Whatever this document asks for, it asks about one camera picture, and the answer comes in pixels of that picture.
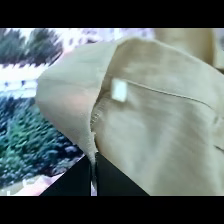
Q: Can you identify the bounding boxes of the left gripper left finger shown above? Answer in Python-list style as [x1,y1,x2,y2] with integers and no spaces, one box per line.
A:
[39,154,93,197]

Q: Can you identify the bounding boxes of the beige garment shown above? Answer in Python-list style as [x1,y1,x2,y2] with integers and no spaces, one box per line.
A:
[35,28,224,197]

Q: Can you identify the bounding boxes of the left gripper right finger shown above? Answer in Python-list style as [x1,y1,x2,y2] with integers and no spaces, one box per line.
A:
[95,152,150,197]

